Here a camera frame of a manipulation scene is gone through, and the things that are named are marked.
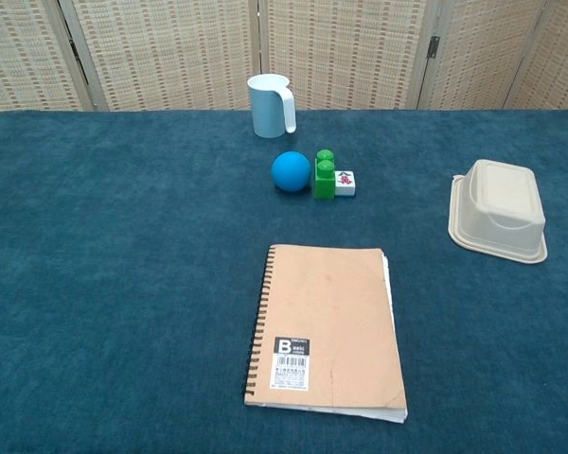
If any spiral notebook with kraft cover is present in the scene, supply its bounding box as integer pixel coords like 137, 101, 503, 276
243, 243, 409, 424

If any blue ball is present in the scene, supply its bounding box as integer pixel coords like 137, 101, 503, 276
271, 150, 311, 193

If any green toy building block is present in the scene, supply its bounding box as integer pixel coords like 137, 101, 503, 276
313, 148, 337, 201

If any white mahjong tile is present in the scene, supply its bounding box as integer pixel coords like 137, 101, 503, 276
334, 170, 358, 198

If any dark teal table cloth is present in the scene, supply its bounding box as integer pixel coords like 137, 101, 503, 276
0, 109, 568, 454

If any woven folding screen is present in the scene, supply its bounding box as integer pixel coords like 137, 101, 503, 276
0, 0, 568, 119

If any beige pulp takeaway container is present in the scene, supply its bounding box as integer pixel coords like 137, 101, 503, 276
447, 159, 549, 265

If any light blue cup with handle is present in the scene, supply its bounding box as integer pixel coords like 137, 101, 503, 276
246, 74, 298, 139

